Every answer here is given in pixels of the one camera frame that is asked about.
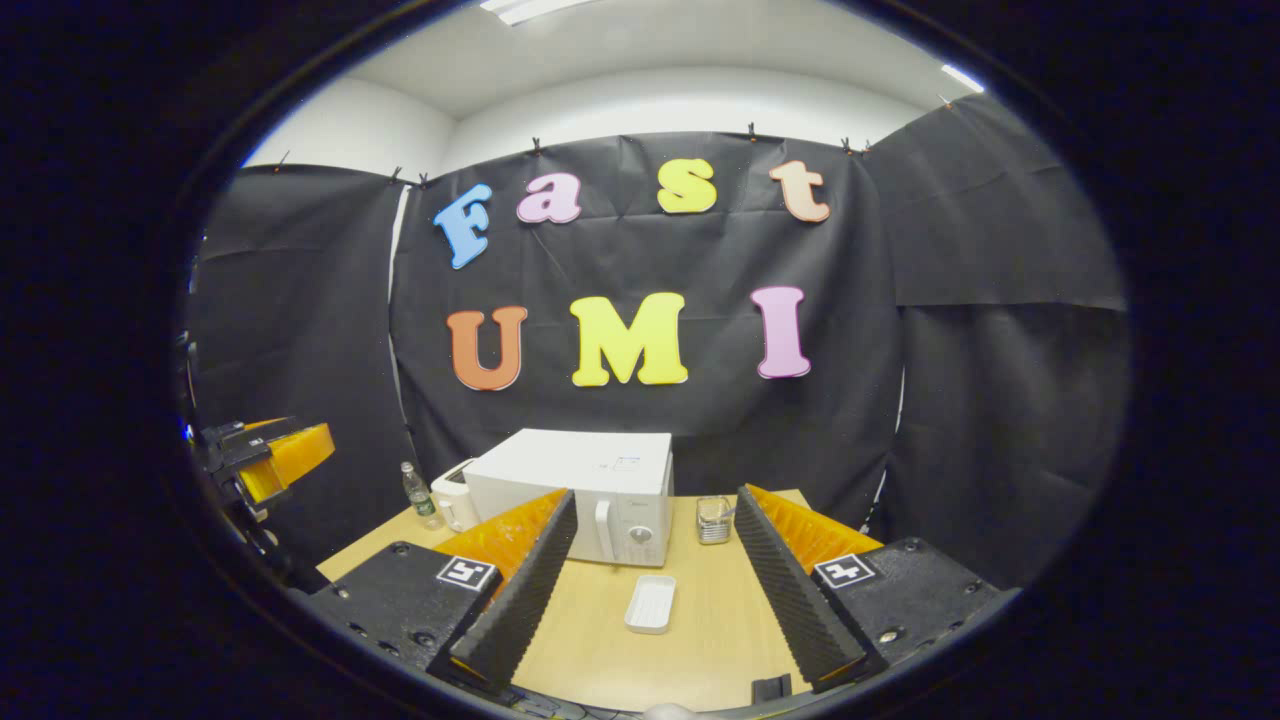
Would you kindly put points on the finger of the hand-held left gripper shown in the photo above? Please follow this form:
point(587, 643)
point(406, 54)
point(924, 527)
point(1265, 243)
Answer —
point(295, 458)
point(225, 440)

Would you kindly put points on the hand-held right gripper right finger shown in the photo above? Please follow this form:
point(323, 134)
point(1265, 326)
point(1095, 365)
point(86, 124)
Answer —
point(790, 590)

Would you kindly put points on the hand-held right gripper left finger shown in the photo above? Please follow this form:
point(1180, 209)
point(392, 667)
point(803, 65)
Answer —
point(520, 595)

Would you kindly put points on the white microwave oven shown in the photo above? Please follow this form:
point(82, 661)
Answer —
point(620, 470)

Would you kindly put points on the white toaster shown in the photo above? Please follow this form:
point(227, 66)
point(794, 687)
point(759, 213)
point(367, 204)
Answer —
point(450, 505)

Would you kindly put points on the white rectangular dish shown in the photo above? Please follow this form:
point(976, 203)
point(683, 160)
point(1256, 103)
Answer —
point(650, 603)

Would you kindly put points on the clear plastic water bottle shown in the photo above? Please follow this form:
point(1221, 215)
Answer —
point(420, 495)

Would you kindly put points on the black backdrop cloth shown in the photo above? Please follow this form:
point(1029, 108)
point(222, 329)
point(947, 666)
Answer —
point(720, 420)

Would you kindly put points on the long ceiling light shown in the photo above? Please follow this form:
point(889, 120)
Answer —
point(530, 8)

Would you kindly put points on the small ceiling light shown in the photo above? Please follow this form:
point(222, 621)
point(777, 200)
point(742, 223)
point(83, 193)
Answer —
point(962, 78)

